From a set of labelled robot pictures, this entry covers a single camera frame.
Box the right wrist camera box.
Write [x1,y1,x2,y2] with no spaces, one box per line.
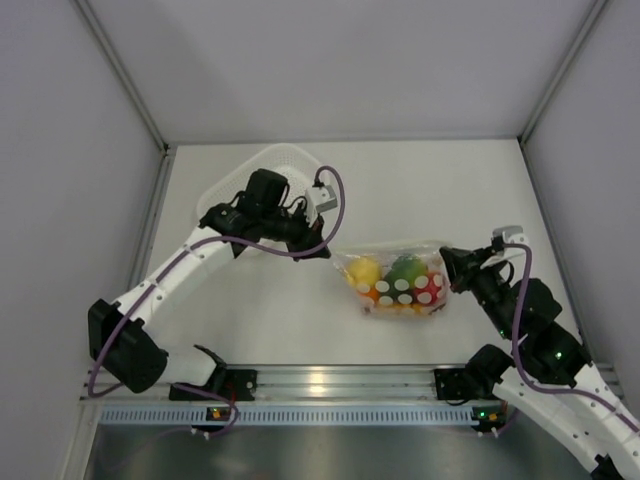
[491,225,529,255]

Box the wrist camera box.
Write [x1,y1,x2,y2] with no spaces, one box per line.
[491,225,529,255]
[305,185,338,220]

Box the aluminium corner frame post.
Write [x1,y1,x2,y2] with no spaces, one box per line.
[71,0,169,152]
[517,0,612,146]

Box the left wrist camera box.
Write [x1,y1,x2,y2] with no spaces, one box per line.
[305,185,338,220]

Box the aluminium corner frame post right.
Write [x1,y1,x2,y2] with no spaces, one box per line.
[517,0,612,146]

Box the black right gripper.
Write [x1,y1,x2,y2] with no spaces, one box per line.
[440,244,516,339]

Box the white slotted cable duct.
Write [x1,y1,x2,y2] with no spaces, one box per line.
[100,405,480,426]

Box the green fake avocado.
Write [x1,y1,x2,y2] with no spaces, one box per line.
[383,254,427,293]

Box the aluminium corner frame post left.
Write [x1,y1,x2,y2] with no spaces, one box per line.
[71,0,169,152]

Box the yellow fake pear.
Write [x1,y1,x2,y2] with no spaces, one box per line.
[345,256,382,287]

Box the white perforated plastic basket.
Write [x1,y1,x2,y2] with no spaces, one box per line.
[196,144,326,225]

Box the orange fake fruit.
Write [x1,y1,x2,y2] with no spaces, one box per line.
[355,280,418,315]

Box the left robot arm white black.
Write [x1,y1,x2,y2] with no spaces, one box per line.
[88,167,345,400]

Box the red yellow fake apple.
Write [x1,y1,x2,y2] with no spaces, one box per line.
[412,272,446,307]

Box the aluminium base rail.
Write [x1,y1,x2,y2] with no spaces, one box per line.
[79,363,621,403]

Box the clear zip top bag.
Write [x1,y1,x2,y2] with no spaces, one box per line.
[333,240,450,317]

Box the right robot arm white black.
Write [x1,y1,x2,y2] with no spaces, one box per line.
[440,240,639,479]

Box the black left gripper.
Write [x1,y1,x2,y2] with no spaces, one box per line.
[259,201,329,261]

